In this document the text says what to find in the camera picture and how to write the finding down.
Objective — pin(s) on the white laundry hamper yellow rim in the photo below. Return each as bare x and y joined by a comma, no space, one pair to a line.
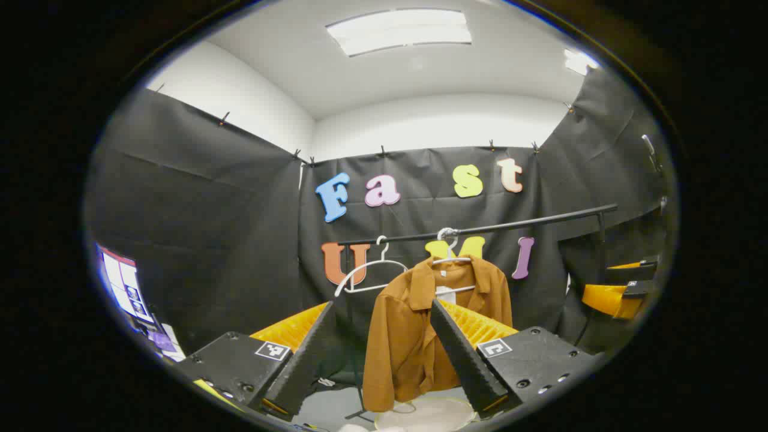
432,417

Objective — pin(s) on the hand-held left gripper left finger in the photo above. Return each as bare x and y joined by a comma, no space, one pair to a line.
306,366

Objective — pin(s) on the silver tape wrap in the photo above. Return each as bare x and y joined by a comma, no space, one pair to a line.
448,232

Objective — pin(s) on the empty white hanger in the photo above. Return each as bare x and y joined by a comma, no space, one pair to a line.
372,264

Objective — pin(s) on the brown jacket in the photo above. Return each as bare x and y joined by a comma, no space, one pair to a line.
402,336

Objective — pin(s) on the small ceiling light panel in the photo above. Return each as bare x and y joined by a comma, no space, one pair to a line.
579,62

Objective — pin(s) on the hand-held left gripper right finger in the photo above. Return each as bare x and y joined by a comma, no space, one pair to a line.
465,360

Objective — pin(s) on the black backdrop cloth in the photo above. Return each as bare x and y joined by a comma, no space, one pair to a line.
210,210

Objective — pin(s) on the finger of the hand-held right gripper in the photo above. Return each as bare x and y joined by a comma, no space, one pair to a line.
633,271
606,299

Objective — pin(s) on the black clothes rail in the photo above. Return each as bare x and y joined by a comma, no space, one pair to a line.
528,223

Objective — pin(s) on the white hanger with taped hook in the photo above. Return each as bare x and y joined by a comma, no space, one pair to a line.
451,260

